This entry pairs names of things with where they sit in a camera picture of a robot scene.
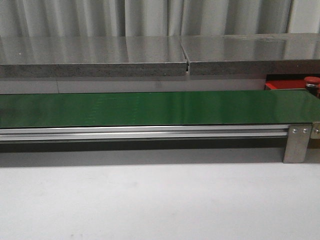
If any aluminium conveyor side rail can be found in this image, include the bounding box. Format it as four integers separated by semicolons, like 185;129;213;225
0;124;289;142

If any red mushroom push button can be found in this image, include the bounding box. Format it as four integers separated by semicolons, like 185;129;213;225
304;76;320;97

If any left steel table top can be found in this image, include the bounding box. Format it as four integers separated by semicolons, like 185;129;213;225
0;36;187;78

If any red plastic tray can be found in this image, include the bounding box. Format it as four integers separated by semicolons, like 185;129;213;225
264;74;320;94

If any steel conveyor support bracket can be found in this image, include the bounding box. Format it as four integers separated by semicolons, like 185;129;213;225
283;124;312;164

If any steel table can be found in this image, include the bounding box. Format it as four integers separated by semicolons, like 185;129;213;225
0;36;187;78
180;33;320;76

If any green conveyor belt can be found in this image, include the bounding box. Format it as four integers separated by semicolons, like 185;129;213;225
0;90;320;129

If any steel end bracket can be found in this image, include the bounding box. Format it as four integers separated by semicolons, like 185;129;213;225
310;121;320;139

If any grey pleated curtain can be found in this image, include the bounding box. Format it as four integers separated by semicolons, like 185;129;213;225
0;0;320;37

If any right steel table top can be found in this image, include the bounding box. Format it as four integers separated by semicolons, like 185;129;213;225
180;33;320;76

